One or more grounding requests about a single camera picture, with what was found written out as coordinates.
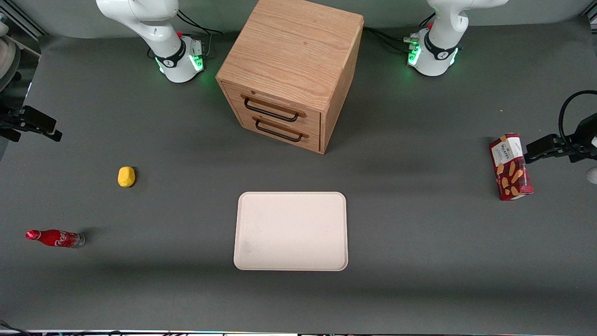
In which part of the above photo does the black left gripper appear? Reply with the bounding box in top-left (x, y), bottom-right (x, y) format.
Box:
top-left (525, 113), bottom-right (597, 164)

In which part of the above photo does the red coke bottle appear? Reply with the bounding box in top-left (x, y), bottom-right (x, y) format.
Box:
top-left (25, 229), bottom-right (86, 248)

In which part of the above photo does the beige rectangular tray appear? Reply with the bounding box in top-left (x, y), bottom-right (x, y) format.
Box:
top-left (233, 191), bottom-right (349, 272)

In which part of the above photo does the red tartan biscuit box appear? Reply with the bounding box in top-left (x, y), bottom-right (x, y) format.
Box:
top-left (489, 133), bottom-right (534, 201)

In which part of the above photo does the beige round object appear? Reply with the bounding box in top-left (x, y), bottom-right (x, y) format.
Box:
top-left (0, 35), bottom-right (21, 92)

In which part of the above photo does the wooden drawer front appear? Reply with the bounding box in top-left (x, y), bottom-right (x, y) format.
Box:
top-left (232, 107), bottom-right (322, 153)
top-left (222, 82), bottom-right (322, 133)

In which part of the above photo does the wooden two-drawer cabinet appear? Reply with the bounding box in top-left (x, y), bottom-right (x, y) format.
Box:
top-left (215, 0), bottom-right (365, 154)

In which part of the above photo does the black looped gripper cable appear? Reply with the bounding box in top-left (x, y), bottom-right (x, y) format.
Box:
top-left (559, 90), bottom-right (597, 146)

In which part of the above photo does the black arm base cable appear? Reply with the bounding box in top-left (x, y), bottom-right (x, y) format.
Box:
top-left (176, 9), bottom-right (224, 60)
top-left (364, 27), bottom-right (417, 53)

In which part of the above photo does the black metal drawer handle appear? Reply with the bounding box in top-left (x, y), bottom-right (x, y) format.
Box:
top-left (241, 93), bottom-right (307, 123)
top-left (252, 117), bottom-right (310, 142)

